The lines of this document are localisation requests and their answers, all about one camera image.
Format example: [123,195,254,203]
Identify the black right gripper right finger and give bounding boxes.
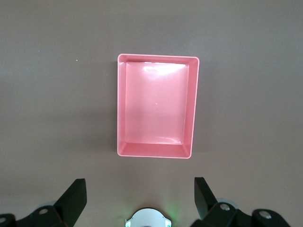
[192,176,291,227]

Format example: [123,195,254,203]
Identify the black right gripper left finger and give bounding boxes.
[0,178,88,227]

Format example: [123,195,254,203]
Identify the pink plastic box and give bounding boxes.
[116,53,200,159]

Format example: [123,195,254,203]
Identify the brown table mat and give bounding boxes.
[0,0,303,227]

